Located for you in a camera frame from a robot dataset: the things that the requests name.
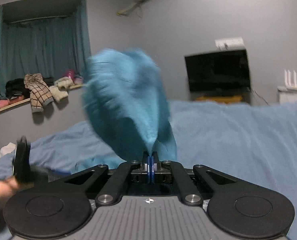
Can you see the beige checked garment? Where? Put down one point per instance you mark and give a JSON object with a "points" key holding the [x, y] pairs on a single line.
{"points": [[38, 93]]}

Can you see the red folded cloth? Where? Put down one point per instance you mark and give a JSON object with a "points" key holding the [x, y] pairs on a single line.
{"points": [[7, 103]]}

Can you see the black television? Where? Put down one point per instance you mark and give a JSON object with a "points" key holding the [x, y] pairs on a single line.
{"points": [[217, 71]]}

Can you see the beige fuzzy garment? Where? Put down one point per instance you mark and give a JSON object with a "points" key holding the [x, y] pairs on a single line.
{"points": [[59, 90]]}

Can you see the white pillow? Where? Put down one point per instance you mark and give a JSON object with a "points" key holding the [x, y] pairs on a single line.
{"points": [[8, 149]]}

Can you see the black cloth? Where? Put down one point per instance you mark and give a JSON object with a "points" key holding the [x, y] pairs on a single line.
{"points": [[16, 86]]}

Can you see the person's left hand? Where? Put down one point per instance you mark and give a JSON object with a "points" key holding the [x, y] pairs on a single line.
{"points": [[6, 187]]}

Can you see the yellow television stand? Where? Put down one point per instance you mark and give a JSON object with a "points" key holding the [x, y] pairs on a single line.
{"points": [[221, 98]]}

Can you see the light blue bed blanket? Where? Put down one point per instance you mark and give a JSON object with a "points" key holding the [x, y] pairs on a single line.
{"points": [[226, 135]]}

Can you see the teal zip-up jacket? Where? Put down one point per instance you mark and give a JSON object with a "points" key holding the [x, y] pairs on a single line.
{"points": [[128, 100]]}

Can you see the white antenna router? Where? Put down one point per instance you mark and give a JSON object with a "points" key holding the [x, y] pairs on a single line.
{"points": [[294, 80]]}

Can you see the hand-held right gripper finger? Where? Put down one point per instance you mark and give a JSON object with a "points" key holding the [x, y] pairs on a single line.
{"points": [[152, 168], [148, 168]]}

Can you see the teal window curtain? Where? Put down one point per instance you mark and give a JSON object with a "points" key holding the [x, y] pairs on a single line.
{"points": [[43, 45]]}

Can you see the pink plush item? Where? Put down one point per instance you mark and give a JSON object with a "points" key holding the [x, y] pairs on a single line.
{"points": [[72, 76]]}

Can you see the pile of clothes on sill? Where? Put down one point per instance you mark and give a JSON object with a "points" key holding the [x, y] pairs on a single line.
{"points": [[13, 105]]}

